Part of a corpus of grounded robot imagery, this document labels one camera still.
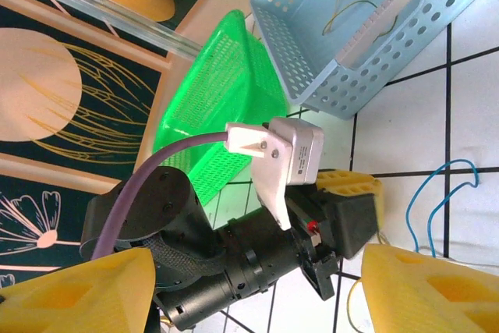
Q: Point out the light blue plastic basket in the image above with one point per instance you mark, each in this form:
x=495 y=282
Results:
x=312 y=36

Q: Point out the aluminium frame post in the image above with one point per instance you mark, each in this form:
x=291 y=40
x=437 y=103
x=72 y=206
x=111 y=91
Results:
x=117 y=13

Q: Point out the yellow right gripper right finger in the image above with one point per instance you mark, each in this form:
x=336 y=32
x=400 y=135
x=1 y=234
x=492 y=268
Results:
x=429 y=294

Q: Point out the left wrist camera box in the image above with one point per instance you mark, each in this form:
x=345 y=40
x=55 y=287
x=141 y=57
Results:
x=300 y=149

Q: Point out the green plastic basket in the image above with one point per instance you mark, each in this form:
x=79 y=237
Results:
x=218 y=87

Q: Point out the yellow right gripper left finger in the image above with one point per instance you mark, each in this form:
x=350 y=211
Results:
x=78 y=294

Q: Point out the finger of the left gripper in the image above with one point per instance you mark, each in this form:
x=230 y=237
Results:
x=356 y=224
x=351 y=183

